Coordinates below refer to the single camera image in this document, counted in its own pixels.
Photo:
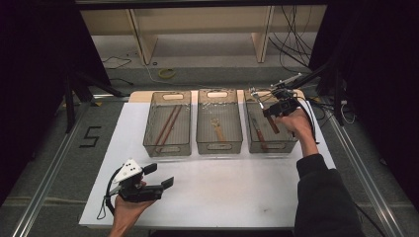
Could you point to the person's left hand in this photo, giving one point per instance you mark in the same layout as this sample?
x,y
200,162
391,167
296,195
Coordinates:
x,y
128,212

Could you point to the brown wooden chopstick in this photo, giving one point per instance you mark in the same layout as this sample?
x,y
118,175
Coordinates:
x,y
171,130
166,124

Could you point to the yellow tape roll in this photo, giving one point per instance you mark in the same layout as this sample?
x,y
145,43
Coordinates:
x,y
167,73

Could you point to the light wooden shelf unit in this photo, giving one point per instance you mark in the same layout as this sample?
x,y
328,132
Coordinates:
x,y
204,19

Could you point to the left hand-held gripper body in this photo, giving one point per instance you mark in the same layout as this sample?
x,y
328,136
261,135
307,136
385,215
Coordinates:
x,y
146,192

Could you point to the black metal stand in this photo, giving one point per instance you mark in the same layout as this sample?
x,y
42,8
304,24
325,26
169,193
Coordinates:
x,y
69,105
336,92

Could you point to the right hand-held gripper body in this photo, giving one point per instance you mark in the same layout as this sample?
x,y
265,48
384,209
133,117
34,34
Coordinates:
x,y
286,103

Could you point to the aluminium floor rail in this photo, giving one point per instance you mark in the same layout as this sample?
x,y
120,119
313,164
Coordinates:
x,y
365,177
49,177

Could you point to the smoky clear plastic bin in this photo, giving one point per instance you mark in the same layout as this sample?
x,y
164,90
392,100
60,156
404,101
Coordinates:
x,y
151,131
207,112
283,138

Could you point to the person's right hand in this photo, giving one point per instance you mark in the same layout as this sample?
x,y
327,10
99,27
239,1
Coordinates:
x,y
298,126

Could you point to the black curtain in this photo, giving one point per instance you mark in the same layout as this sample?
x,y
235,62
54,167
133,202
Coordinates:
x,y
378,82
33,82

